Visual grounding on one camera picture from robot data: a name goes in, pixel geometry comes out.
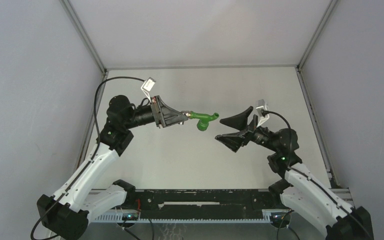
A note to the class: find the silver metal elbow fitting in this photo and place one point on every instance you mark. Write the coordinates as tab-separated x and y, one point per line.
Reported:
188	114

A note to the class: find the green water faucet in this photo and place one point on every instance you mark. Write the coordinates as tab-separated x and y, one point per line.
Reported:
203	119

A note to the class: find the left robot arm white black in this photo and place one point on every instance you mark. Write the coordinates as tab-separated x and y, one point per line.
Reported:
69	211

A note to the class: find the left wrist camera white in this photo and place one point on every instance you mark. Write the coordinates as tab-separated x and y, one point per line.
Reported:
147	86

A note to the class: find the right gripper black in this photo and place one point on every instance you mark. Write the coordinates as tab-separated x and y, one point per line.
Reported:
234	140

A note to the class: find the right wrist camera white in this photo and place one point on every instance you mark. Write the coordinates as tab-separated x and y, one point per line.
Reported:
261	109

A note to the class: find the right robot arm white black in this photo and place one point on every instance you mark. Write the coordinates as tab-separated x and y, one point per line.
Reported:
299	190

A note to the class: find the white slotted cable duct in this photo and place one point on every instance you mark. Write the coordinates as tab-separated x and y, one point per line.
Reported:
129	217

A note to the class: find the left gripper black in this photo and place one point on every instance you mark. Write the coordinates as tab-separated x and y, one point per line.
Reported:
171	116

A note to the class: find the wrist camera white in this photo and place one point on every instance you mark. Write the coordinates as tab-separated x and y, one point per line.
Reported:
147	86
261	109

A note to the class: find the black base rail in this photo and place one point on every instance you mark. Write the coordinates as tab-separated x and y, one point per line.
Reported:
220	204

